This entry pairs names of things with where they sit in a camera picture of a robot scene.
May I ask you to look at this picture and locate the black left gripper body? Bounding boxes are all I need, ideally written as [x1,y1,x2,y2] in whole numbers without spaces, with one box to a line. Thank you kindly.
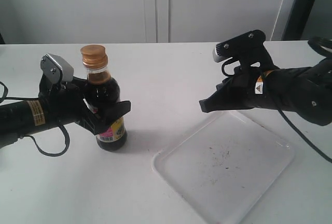
[38,75,86,128]

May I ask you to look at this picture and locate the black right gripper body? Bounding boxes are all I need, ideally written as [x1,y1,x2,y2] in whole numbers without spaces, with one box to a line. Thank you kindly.
[216,67,266,109]

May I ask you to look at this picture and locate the dark soy sauce bottle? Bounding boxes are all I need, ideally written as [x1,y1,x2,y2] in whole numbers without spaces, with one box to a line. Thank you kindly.
[80,45,127,152]

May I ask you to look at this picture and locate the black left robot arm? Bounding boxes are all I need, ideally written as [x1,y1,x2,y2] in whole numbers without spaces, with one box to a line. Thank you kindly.
[1,76,131,157]

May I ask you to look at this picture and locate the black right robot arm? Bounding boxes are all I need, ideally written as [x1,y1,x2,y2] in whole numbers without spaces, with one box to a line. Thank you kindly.
[199,58,331,126]

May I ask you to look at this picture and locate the white rectangular plastic tray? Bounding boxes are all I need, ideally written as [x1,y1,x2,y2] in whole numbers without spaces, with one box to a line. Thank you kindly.
[153,111,294,223]

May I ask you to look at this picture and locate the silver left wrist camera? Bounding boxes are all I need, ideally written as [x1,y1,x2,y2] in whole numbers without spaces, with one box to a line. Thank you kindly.
[40,53,74,84]

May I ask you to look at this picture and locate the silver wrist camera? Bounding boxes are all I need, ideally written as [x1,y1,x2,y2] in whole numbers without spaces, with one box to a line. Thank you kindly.
[40,53,74,84]
[213,30,276,72]

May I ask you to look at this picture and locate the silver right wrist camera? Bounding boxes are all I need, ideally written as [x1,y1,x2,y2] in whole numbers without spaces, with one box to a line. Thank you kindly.
[213,30,276,72]

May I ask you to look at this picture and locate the black left camera cable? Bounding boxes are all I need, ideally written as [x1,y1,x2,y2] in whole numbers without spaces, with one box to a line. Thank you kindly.
[0,80,71,157]

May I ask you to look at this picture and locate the black camera cable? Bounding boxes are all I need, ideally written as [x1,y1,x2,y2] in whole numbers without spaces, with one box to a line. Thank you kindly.
[222,36,332,164]
[0,80,71,157]

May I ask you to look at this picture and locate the black right camera cable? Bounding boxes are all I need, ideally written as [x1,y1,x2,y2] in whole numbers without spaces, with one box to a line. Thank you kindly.
[222,36,332,164]

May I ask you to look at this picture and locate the dark vertical post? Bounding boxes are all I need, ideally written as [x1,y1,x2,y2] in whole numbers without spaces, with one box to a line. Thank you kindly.
[281,0,331,40]

